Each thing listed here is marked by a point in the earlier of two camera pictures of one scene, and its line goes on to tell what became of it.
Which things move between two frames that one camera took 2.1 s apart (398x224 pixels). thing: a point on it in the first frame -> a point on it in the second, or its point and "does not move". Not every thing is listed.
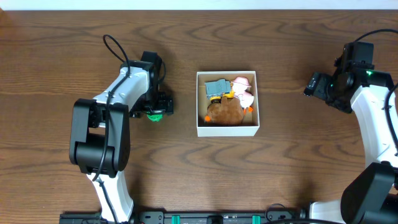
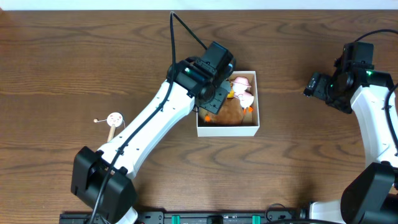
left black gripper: x=162 y=106 -> x=216 y=101
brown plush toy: x=229 y=111 does not move
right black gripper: x=316 y=86 does not move
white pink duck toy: x=240 y=86 does not move
